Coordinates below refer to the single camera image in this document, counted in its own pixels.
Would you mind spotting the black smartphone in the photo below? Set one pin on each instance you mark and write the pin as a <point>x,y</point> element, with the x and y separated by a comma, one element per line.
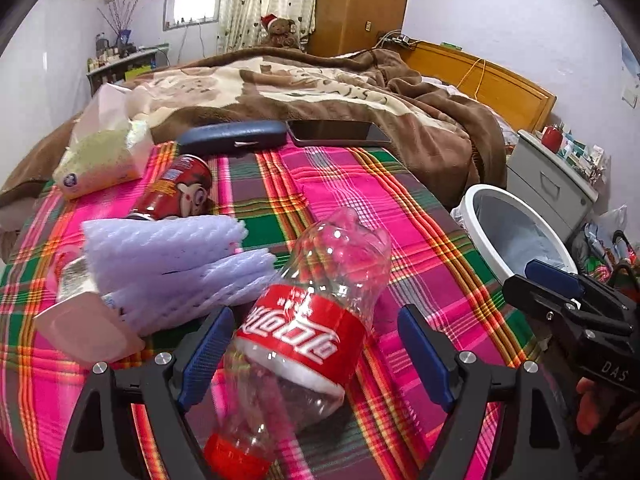
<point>335,132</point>

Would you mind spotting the wooden headboard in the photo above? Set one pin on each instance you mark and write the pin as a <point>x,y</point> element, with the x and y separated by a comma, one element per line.
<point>500,85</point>

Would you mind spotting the soft tissue pack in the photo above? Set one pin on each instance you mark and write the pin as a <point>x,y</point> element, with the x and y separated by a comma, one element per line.
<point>100,160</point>

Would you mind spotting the dark blue glasses case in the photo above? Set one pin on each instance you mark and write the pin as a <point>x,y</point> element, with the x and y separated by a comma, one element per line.
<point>230,137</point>

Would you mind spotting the pink green plaid cloth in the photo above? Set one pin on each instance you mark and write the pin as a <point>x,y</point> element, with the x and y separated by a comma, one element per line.
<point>400,220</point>

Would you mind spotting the clear plastic bag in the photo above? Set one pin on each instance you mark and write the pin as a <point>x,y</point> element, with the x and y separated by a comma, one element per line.
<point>612,220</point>

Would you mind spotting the colourful plaid bag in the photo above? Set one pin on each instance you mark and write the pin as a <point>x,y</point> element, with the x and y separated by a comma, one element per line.
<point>595,265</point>

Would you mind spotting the clear bottle with red label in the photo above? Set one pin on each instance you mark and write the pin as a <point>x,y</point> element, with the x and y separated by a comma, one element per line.
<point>300,330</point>

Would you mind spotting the small window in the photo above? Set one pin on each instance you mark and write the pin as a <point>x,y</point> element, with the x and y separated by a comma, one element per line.
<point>192,5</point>

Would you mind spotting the round white-rimmed bin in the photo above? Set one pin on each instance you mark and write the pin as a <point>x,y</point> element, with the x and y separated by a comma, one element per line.
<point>520,242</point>

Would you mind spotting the dried branches in vase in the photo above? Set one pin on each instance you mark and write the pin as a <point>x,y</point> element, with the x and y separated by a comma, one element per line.
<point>120,20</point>

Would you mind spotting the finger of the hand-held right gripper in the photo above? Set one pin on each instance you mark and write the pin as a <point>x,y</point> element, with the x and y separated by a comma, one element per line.
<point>550,272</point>
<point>530,297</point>

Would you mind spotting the white foam fruit net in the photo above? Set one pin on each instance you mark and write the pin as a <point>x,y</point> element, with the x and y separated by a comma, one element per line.
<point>160,240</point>
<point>200,285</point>

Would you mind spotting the grey drawer nightstand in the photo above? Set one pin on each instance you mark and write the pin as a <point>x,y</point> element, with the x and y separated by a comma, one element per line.
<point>545,185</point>

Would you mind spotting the cluttered side shelf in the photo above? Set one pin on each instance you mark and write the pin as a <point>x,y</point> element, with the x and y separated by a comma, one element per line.
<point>125,62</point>

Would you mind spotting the clear silver plastic wrapper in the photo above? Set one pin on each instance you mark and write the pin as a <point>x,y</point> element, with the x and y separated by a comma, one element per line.
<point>75,277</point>

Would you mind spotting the power strip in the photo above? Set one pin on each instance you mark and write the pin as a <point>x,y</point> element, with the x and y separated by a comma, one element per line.
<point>397,39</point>

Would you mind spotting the person's right hand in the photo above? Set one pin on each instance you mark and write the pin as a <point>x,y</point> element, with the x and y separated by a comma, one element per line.
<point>590,405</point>

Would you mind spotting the white pink bedsheet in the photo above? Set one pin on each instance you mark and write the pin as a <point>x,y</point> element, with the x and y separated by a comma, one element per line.
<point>505,127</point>

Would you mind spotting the pile of small boxes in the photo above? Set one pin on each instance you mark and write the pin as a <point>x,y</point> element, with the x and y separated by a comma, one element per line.
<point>582,152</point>

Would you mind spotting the flat green box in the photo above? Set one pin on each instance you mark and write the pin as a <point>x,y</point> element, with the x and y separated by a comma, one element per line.
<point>451,46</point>

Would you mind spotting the brown printed blanket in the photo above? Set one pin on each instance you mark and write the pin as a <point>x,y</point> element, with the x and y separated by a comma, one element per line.
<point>325,85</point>

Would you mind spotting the teddy bear with red hat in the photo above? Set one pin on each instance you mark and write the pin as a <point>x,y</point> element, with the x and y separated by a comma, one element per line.
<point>282,32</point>

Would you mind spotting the wooden wardrobe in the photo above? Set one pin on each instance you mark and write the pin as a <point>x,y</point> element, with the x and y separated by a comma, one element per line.
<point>360,5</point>

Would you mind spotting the red jar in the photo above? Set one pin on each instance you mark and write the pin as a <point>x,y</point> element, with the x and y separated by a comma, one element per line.
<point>552,137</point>

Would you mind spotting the heart patterned curtain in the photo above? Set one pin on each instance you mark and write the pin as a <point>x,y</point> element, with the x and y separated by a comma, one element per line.
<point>260,5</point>

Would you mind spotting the red cartoon drink can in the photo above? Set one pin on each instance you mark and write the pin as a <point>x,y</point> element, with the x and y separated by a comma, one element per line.
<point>170,187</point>

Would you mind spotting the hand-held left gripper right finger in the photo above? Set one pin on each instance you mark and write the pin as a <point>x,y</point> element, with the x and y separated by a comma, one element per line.
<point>425,355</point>

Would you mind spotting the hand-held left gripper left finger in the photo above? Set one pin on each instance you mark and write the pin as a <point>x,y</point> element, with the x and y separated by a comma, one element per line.
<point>205,355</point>

